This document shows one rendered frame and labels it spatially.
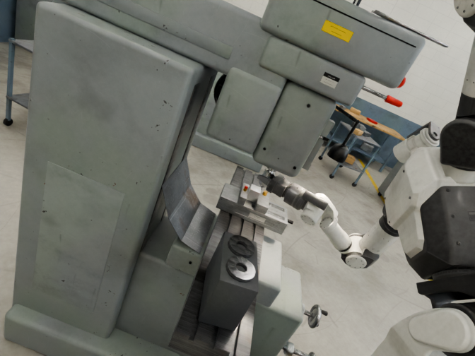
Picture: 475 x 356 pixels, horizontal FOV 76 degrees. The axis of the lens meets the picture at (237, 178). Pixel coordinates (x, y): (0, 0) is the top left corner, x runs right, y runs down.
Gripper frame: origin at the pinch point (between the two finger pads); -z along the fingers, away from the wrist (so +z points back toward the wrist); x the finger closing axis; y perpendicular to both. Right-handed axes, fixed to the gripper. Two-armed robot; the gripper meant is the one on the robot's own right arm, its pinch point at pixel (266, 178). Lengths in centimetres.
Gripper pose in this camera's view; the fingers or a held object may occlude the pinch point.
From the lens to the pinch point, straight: 127.1
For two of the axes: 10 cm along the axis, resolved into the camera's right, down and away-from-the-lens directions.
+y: -3.6, 8.2, 4.3
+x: -4.9, 2.3, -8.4
